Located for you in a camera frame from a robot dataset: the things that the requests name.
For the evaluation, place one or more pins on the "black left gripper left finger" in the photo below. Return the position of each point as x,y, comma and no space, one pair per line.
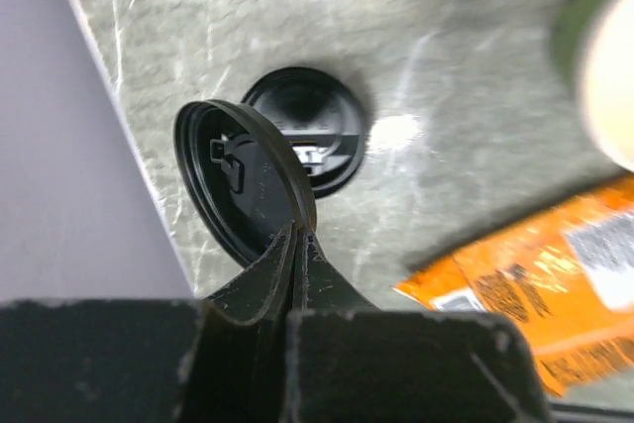
148,360

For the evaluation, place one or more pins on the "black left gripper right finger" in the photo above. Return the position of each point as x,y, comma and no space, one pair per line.
346,361

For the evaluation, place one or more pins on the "black plastic cup lid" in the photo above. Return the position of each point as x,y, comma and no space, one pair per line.
242,176
326,122

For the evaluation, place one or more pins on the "green paper coffee cup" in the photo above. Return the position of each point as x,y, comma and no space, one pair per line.
592,50

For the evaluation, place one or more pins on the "orange chips bag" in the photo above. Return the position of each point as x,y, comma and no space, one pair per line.
564,276

